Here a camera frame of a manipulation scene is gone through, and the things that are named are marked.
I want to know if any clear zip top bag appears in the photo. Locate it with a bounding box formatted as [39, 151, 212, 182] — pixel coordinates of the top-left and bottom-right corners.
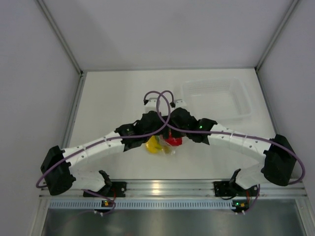
[145, 135, 183, 155]

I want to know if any red fake dragon fruit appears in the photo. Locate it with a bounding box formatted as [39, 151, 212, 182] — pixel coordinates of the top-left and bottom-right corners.
[164, 131, 183, 147]

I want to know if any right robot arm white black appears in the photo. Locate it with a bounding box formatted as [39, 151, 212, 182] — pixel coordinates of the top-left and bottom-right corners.
[169, 108, 296, 195]

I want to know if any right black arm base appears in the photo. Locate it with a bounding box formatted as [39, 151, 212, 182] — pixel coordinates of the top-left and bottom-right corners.
[213, 181, 245, 198]

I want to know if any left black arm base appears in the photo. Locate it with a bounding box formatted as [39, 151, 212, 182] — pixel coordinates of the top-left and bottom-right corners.
[91, 181, 127, 198]

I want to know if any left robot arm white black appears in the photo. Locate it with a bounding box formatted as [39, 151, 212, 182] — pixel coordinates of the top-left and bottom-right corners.
[40, 111, 169, 196]

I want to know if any yellow fake banana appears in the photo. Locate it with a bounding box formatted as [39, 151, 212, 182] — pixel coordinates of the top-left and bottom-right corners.
[145, 136, 163, 154]

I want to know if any clear plastic basket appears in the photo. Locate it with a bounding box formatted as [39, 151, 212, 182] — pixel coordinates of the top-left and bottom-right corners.
[174, 77, 253, 121]

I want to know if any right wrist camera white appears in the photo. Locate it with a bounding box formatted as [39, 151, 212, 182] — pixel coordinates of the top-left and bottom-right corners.
[170, 99, 187, 109]

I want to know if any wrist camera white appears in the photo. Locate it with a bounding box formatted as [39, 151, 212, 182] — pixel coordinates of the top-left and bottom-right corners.
[170, 99, 187, 109]
[144, 97, 157, 113]

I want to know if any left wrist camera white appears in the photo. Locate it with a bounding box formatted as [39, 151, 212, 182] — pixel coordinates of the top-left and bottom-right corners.
[144, 97, 157, 113]

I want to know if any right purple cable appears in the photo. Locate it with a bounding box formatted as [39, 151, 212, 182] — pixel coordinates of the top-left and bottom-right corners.
[156, 93, 306, 214]

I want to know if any purple cable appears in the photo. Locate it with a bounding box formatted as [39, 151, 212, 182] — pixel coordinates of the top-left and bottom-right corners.
[36, 90, 175, 216]
[156, 93, 306, 214]

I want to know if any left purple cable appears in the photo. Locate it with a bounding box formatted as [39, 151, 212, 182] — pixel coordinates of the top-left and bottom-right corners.
[36, 90, 175, 216]

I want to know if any aluminium mounting rail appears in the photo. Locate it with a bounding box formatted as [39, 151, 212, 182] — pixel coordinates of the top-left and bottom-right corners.
[39, 178, 308, 199]

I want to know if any left aluminium frame post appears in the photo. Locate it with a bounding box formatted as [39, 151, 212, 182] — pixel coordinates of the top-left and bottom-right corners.
[36, 0, 84, 76]

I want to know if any aluminium frame post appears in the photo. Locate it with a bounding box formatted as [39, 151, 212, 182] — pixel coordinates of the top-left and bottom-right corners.
[254, 0, 303, 72]
[36, 0, 84, 76]

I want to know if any white slotted cable duct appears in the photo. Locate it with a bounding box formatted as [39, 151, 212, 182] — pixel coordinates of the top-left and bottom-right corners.
[49, 199, 236, 210]

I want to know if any right aluminium frame post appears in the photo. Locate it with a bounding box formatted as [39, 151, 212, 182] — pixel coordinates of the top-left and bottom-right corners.
[254, 0, 303, 72]

